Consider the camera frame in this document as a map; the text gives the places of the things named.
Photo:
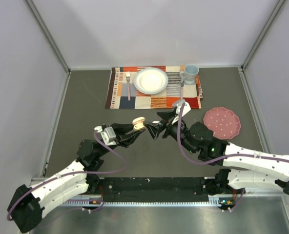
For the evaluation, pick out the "pink handled knife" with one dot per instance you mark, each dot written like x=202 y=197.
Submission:
x=182 y=90

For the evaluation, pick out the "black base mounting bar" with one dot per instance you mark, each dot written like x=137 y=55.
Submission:
x=158 y=189

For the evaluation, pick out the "grey slotted cable duct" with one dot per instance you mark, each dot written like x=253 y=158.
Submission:
x=212 y=201

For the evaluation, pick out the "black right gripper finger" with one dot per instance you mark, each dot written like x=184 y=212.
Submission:
x=155 y=129
x=167 y=116

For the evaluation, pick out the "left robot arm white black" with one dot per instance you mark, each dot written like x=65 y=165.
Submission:
x=29 y=205

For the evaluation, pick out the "aluminium frame post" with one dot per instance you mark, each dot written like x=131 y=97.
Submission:
x=45 y=31
x=271 y=19

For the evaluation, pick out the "light blue mug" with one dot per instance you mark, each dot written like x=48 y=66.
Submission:
x=189 y=74

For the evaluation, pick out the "beige case with black oval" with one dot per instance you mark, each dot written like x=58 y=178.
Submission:
x=138 y=123

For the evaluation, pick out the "white plate with blue rim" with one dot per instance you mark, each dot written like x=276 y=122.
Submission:
x=150 y=81

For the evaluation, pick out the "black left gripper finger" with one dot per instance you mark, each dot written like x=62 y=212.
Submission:
x=125 y=140
x=122 y=128

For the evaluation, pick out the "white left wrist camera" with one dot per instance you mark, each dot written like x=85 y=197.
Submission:
x=108 y=135

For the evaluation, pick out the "multicoloured patchwork placemat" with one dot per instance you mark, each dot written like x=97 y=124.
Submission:
x=117 y=90

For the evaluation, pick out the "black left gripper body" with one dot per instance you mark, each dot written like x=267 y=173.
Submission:
x=116 y=144

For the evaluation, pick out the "pink dotted plate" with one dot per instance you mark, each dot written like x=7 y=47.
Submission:
x=224 y=123

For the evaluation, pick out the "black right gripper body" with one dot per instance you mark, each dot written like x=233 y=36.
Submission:
x=172 y=129

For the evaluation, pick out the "pink handled metal fork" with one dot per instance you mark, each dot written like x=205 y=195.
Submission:
x=127 y=77

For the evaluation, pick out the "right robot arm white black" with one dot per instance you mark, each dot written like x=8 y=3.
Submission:
x=242 y=168

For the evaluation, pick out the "aluminium frame post right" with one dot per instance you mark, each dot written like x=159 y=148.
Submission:
x=271 y=19

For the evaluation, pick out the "aluminium frame post left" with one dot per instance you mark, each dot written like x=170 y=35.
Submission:
x=45 y=31

